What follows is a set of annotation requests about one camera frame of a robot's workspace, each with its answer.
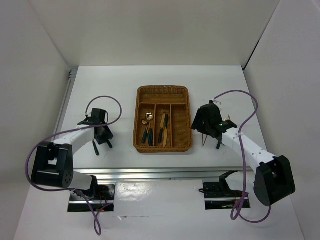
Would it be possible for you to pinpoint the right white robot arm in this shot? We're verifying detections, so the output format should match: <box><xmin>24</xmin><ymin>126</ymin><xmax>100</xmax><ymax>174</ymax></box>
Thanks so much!
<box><xmin>191</xmin><ymin>102</ymin><xmax>296</xmax><ymax>207</ymax></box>

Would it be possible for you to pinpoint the small gold spoon green handle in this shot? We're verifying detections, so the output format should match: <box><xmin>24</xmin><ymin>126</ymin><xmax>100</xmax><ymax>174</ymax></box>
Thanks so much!
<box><xmin>141</xmin><ymin>119</ymin><xmax>148</xmax><ymax>144</ymax></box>

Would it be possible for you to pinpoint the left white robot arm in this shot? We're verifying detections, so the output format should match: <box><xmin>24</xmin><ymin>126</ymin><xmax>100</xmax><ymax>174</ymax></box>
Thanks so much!
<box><xmin>31</xmin><ymin>108</ymin><xmax>114</xmax><ymax>189</ymax></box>

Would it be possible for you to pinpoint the large gold spoon green handle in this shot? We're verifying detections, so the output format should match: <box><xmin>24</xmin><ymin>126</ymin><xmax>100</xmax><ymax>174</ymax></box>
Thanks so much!
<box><xmin>146</xmin><ymin>112</ymin><xmax>154</xmax><ymax>147</ymax></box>

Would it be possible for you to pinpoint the gold knife green handle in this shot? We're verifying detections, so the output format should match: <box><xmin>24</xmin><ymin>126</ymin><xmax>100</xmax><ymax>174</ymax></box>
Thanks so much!
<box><xmin>163</xmin><ymin>127</ymin><xmax>168</xmax><ymax>147</ymax></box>
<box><xmin>158</xmin><ymin>113</ymin><xmax>169</xmax><ymax>144</ymax></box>

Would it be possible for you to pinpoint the wicker cutlery tray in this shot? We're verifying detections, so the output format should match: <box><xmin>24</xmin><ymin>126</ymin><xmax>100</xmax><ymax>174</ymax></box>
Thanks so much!
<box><xmin>133</xmin><ymin>85</ymin><xmax>193</xmax><ymax>154</ymax></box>

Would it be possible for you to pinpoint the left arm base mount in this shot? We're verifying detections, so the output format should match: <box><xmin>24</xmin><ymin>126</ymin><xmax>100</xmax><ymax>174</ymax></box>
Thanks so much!
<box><xmin>67</xmin><ymin>177</ymin><xmax>116</xmax><ymax>213</ymax></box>

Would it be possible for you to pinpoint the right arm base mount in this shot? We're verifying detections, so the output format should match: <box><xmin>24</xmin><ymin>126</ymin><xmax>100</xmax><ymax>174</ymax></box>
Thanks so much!
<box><xmin>198</xmin><ymin>170</ymin><xmax>243</xmax><ymax>210</ymax></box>

